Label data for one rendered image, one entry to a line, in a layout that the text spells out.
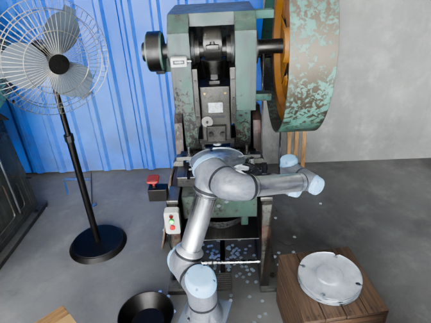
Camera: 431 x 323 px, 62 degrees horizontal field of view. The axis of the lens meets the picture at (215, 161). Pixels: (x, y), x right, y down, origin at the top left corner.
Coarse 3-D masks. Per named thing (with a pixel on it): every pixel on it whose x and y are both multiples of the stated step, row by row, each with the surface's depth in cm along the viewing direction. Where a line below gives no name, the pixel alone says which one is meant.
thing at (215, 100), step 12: (204, 84) 176; (216, 84) 175; (228, 84) 174; (204, 96) 174; (216, 96) 174; (228, 96) 174; (204, 108) 177; (216, 108) 177; (228, 108) 177; (204, 120) 179; (216, 120) 180; (228, 120) 180; (204, 132) 184; (216, 132) 180; (228, 132) 184
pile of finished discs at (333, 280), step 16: (320, 256) 179; (336, 256) 180; (304, 272) 171; (320, 272) 169; (336, 272) 169; (352, 272) 169; (304, 288) 165; (320, 288) 162; (336, 288) 162; (352, 288) 161; (336, 304) 158
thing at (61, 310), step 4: (60, 308) 166; (64, 308) 166; (52, 312) 165; (56, 312) 164; (60, 312) 164; (64, 312) 164; (48, 316) 163; (52, 316) 163; (56, 316) 163; (60, 316) 163; (64, 316) 162; (68, 316) 162; (40, 320) 161; (44, 320) 161; (48, 320) 161; (52, 320) 161; (56, 320) 161; (60, 320) 160; (64, 320) 160; (68, 320) 160; (72, 320) 160
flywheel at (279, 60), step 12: (276, 0) 183; (288, 0) 169; (276, 12) 188; (288, 12) 171; (276, 24) 193; (288, 24) 172; (276, 36) 196; (288, 36) 162; (288, 48) 163; (276, 60) 199; (288, 60) 168; (276, 72) 199; (288, 72) 177; (276, 84) 197; (276, 96) 194
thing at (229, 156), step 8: (200, 152) 197; (208, 152) 196; (216, 152) 196; (224, 152) 195; (232, 152) 194; (240, 152) 193; (192, 160) 190; (224, 160) 186; (232, 160) 187; (240, 160) 186
